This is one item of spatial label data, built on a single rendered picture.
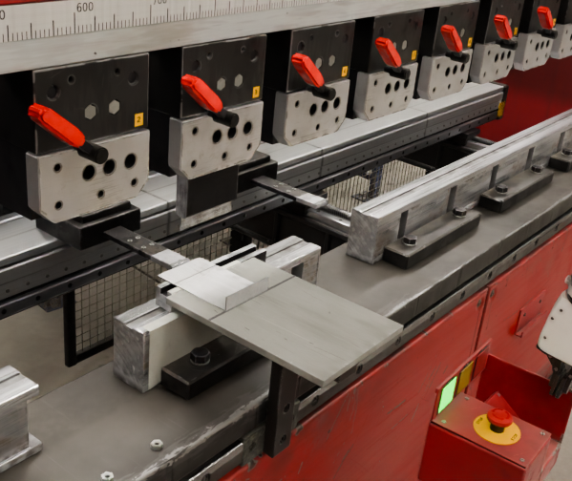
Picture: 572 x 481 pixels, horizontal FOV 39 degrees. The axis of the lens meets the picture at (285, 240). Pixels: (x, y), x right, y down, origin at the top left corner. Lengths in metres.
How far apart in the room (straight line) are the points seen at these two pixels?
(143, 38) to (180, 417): 0.48
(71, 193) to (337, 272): 0.70
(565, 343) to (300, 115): 0.52
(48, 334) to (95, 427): 1.83
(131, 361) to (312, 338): 0.25
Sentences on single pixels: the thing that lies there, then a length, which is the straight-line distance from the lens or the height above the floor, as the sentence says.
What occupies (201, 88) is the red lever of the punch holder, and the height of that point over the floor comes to 1.30.
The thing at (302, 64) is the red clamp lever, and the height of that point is 1.31.
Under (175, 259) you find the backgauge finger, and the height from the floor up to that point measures 1.00.
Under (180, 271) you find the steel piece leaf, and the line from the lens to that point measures 1.16.
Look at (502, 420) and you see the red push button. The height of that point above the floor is 0.81.
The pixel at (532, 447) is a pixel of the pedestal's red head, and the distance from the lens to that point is 1.32.
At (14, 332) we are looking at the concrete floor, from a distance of 2.93.
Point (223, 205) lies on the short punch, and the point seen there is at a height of 1.09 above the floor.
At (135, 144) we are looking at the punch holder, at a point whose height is 1.24.
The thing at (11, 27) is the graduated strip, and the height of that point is 1.38.
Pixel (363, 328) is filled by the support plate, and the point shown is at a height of 1.00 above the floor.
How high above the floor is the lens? 1.55
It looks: 25 degrees down
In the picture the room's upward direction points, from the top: 6 degrees clockwise
